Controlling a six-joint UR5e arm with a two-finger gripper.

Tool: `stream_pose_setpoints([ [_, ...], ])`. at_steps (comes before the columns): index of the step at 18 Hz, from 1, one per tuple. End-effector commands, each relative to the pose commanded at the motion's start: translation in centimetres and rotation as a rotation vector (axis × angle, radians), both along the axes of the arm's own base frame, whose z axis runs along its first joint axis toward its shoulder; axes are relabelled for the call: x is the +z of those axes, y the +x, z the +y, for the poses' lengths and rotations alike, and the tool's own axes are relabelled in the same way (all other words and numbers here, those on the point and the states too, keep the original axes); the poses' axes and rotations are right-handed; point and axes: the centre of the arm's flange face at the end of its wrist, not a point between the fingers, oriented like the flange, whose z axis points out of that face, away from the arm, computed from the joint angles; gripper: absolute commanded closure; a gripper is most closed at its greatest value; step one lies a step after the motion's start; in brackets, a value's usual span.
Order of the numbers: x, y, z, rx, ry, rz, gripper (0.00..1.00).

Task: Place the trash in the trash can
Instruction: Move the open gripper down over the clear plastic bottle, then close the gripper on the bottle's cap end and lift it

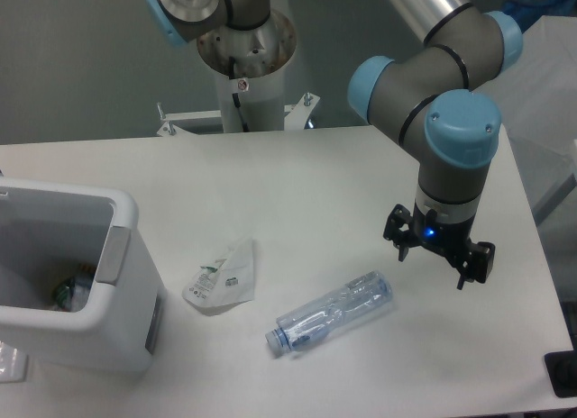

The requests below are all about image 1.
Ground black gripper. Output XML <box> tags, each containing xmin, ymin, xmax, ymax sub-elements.
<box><xmin>383</xmin><ymin>204</ymin><xmax>496</xmax><ymax>290</ymax></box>

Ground clear plastic water bottle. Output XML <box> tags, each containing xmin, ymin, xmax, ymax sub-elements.
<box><xmin>265</xmin><ymin>271</ymin><xmax>393</xmax><ymax>357</ymax></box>

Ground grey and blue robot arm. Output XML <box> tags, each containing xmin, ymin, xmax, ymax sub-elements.
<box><xmin>145</xmin><ymin>0</ymin><xmax>523</xmax><ymax>283</ymax></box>

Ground trash inside the can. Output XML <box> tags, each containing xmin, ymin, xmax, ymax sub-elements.
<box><xmin>47</xmin><ymin>264</ymin><xmax>96</xmax><ymax>313</ymax></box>

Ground white plastic trash can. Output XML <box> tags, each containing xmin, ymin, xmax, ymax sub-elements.
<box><xmin>1</xmin><ymin>177</ymin><xmax>166</xmax><ymax>372</ymax></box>

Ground black device at table edge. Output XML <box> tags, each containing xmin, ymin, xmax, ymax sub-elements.
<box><xmin>544</xmin><ymin>350</ymin><xmax>576</xmax><ymax>398</ymax></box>

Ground grey covered side table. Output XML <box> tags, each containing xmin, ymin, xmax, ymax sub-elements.
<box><xmin>504</xmin><ymin>14</ymin><xmax>577</xmax><ymax>266</ymax></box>

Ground white paper food wrapper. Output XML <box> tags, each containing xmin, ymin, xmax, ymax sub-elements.
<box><xmin>181</xmin><ymin>237</ymin><xmax>255</xmax><ymax>316</ymax></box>

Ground blue plastic bag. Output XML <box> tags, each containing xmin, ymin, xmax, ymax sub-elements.
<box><xmin>500</xmin><ymin>0</ymin><xmax>576</xmax><ymax>32</ymax></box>

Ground clear plastic bag corner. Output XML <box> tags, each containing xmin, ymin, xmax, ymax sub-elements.
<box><xmin>0</xmin><ymin>341</ymin><xmax>29</xmax><ymax>384</ymax></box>

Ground white metal base bracket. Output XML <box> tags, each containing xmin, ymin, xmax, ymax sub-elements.
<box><xmin>156</xmin><ymin>92</ymin><xmax>321</xmax><ymax>137</ymax></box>

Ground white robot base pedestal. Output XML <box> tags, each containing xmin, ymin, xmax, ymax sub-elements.
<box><xmin>197</xmin><ymin>10</ymin><xmax>297</xmax><ymax>132</ymax></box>

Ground black base cable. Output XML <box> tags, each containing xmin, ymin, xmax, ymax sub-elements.
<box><xmin>227</xmin><ymin>55</ymin><xmax>250</xmax><ymax>132</ymax></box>

